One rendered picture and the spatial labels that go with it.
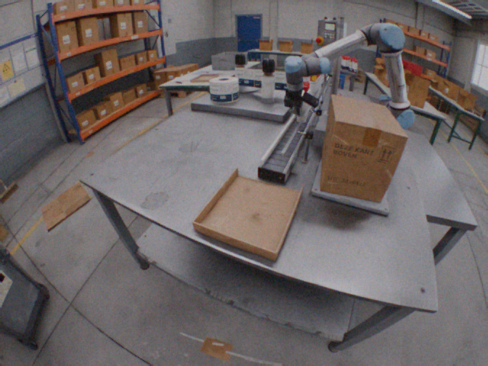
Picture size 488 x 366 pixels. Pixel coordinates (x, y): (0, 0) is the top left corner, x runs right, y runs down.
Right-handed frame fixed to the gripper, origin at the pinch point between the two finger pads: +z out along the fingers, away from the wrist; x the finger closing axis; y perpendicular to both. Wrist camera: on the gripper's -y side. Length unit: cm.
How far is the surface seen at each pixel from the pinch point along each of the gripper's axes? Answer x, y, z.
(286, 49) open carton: -483, 154, 284
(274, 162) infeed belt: 37.7, 0.9, -15.4
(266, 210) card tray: 58, -4, -22
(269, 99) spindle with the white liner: -21.3, 25.9, 15.1
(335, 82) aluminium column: -41.1, -14.1, 8.7
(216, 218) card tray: 67, 9, -27
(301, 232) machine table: 62, -17, -23
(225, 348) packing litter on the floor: 131, 1, 31
